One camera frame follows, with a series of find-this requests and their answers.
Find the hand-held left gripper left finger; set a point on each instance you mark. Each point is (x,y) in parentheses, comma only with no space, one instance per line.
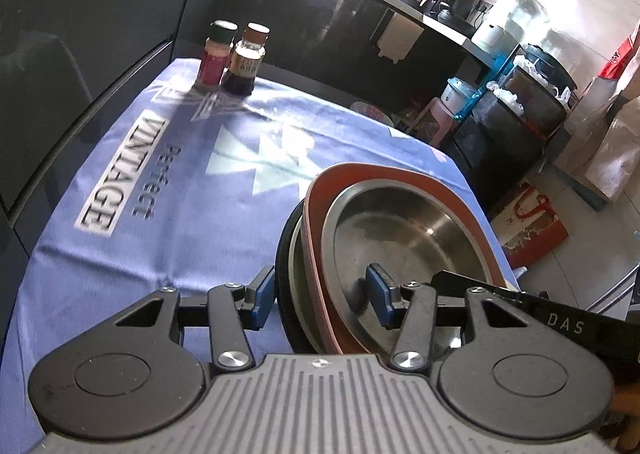
(262,296)

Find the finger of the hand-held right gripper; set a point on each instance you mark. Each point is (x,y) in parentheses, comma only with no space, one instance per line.
(465,281)

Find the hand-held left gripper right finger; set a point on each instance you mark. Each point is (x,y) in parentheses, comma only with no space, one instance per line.
(377,294)

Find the black bowl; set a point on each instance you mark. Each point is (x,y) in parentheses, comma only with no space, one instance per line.
(284,264)

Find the green plate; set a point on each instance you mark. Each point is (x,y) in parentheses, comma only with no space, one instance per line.
(300,259)

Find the stainless steel bowl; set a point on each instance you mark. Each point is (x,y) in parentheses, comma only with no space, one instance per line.
(415,224)

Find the pink bowl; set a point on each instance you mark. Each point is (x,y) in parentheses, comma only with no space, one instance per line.
(317,199)

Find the red and white paper bag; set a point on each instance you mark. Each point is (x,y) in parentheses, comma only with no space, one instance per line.
(530,224)

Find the blue printed tablecloth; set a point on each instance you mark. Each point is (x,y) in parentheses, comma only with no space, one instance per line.
(150,259)

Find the black storage rack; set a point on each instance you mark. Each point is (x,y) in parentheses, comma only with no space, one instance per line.
(510,144)

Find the pink plastic stool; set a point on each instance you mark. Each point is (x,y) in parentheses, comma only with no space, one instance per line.
(440,122)

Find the brown paper bag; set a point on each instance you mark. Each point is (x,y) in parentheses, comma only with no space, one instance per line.
(605,149)

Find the trash bin with white bag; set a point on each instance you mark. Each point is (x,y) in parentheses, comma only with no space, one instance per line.
(370,112)

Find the small white rice cooker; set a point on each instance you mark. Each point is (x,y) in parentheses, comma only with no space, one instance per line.
(456,97)

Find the blue plastic bag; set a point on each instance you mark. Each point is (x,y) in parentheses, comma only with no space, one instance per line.
(480,94)

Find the dark soy sauce bottle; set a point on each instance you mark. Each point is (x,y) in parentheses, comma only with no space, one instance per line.
(242,69)

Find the green-capped spice shaker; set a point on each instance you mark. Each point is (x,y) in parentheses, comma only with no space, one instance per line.
(212,64)

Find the white countertop appliance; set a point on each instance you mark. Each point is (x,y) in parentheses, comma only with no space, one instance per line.
(489,34)

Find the white hanging towel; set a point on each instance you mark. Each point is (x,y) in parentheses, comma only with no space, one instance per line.
(397,37)

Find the translucent water jug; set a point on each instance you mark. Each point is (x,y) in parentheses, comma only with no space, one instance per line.
(522,14)

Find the dark kitchen cabinet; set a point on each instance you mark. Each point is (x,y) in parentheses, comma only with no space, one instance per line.
(300,14)

